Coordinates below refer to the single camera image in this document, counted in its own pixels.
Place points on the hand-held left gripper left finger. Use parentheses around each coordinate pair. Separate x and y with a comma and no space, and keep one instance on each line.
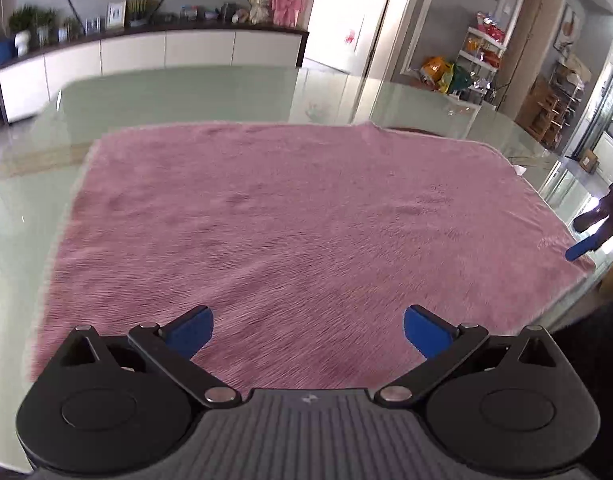
(191,332)

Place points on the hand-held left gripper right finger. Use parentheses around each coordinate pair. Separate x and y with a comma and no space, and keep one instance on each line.
(429,332)

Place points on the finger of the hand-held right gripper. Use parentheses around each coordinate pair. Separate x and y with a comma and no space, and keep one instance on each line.
(593,217)
(581,250)

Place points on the pink towel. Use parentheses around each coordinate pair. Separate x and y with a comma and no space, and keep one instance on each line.
(286,220)

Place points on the cardboard box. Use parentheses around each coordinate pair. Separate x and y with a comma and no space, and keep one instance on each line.
(588,161)

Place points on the wooden rack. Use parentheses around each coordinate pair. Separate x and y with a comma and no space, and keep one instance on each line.
(548,110)

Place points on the green bag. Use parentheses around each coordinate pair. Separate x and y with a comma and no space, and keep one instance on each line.
(457,79)

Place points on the white snack shelf rack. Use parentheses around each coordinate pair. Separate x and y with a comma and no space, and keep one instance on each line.
(481,50)

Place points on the yellow bag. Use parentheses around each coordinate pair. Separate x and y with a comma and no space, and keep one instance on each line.
(434,71)

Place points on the white TV cabinet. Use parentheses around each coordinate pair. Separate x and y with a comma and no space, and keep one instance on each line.
(136,50)

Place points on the pink cartoon door sticker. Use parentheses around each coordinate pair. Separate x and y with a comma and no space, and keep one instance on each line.
(351,36)

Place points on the stack of books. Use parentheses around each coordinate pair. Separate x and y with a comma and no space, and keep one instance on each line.
(189,12)

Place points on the white door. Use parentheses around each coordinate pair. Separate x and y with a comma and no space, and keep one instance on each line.
(351,5)

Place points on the dark jar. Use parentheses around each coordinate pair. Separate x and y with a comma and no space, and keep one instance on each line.
(228,12)

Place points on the small potted plant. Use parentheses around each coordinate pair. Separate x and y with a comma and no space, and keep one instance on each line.
(70,29)

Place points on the yellow flower plant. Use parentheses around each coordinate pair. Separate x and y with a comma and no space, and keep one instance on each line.
(139,10)

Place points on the blue bin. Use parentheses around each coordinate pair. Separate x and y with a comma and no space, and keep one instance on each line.
(2,52)

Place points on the wrapped plush bouquet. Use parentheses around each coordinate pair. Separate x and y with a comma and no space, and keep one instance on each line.
(260,0)

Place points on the potted plant in grey pot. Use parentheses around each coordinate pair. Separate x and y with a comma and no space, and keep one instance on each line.
(45,25)

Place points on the pink gift box with bow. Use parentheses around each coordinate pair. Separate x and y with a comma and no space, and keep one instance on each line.
(288,5)

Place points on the potted plant in white pot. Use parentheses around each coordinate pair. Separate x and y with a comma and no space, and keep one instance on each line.
(21,22)

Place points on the small framed wall picture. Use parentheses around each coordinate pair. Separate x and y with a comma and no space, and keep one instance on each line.
(567,27)

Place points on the small photo frame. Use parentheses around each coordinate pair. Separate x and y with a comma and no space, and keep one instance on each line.
(92,25)

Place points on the white photo frame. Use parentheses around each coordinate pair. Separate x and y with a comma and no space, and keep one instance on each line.
(116,14)

